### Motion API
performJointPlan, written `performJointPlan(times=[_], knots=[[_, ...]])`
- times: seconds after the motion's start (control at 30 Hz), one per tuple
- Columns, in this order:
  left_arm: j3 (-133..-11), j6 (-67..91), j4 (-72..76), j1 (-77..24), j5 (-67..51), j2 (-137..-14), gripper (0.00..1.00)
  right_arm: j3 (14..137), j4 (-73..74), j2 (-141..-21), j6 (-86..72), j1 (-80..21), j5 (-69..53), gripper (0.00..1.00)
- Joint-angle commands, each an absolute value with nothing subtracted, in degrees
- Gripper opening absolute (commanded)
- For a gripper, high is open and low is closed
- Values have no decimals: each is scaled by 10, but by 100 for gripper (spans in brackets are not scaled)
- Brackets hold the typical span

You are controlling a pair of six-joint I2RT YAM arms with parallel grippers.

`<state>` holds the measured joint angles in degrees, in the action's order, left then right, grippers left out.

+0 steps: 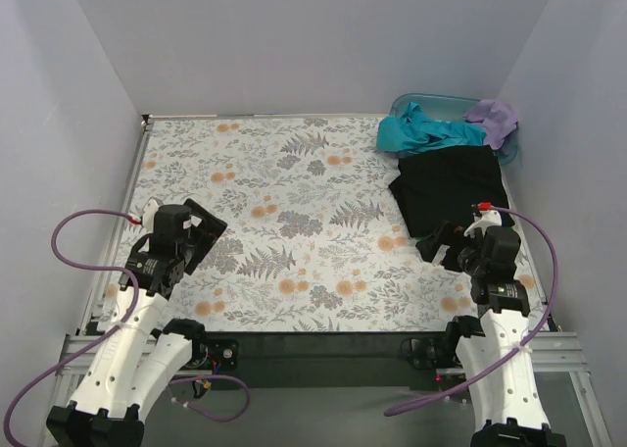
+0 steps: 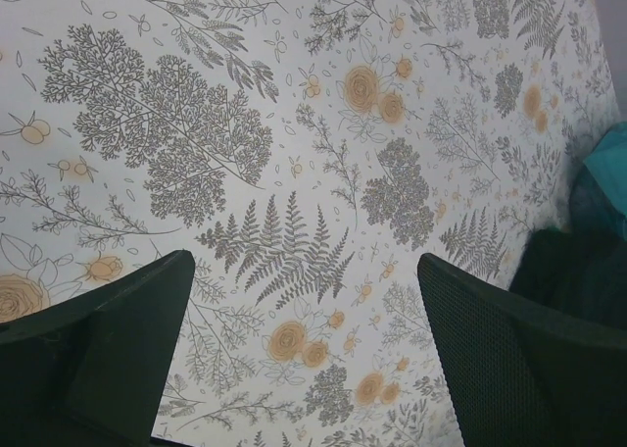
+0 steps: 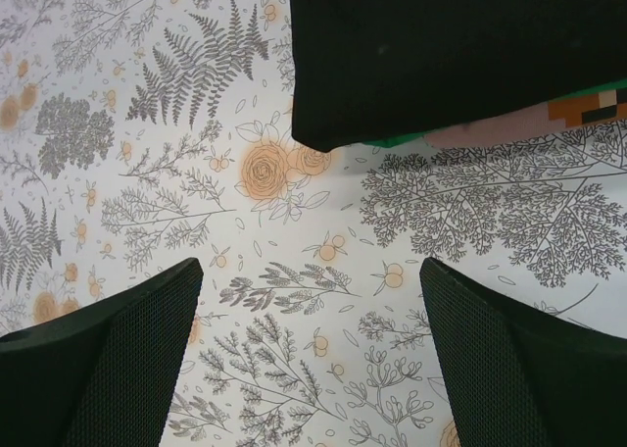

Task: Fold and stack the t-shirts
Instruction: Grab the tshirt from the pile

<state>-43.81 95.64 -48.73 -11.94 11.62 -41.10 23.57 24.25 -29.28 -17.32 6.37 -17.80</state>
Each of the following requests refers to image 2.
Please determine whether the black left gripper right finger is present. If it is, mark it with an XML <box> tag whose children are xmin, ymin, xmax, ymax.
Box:
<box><xmin>417</xmin><ymin>253</ymin><xmax>626</xmax><ymax>446</ymax></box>

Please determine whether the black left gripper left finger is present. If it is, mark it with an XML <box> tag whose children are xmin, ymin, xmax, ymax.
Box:
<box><xmin>1</xmin><ymin>250</ymin><xmax>195</xmax><ymax>446</ymax></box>

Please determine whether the teal t shirt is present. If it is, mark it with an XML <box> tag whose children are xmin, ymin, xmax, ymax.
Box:
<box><xmin>584</xmin><ymin>122</ymin><xmax>627</xmax><ymax>215</ymax></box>

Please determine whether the floral tablecloth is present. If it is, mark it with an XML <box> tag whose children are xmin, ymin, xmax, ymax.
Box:
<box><xmin>1</xmin><ymin>0</ymin><xmax>619</xmax><ymax>446</ymax></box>

